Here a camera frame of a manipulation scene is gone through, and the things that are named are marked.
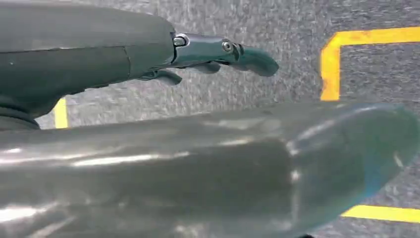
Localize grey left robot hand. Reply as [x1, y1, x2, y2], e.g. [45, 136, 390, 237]
[0, 0, 420, 238]

